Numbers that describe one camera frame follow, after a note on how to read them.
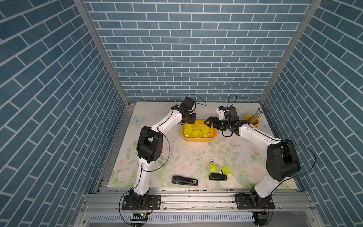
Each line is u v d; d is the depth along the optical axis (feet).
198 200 2.48
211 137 3.10
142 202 2.10
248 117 3.36
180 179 2.48
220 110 2.73
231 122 2.32
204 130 3.15
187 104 2.52
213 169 2.83
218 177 2.77
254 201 2.16
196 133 3.16
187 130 3.15
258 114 3.07
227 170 2.64
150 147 1.80
